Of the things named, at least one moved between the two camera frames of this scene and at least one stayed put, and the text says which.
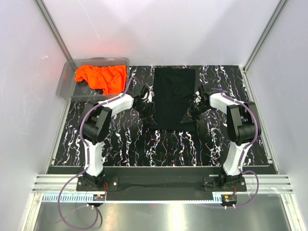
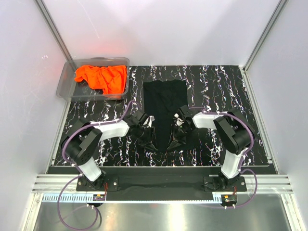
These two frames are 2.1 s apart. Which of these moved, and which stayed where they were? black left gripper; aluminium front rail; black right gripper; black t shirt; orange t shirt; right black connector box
Moved: black left gripper; black t shirt; black right gripper
Stayed: aluminium front rail; orange t shirt; right black connector box
